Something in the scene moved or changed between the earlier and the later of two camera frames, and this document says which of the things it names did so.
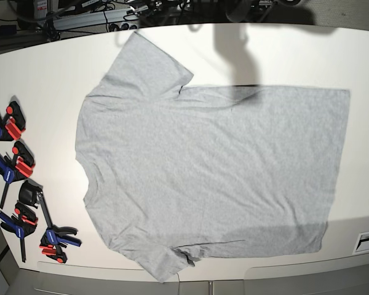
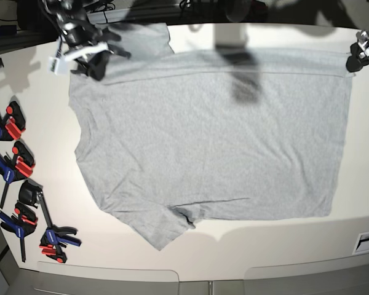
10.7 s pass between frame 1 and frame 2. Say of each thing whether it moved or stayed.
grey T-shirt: moved
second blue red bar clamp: stayed
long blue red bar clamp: stayed
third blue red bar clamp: stayed
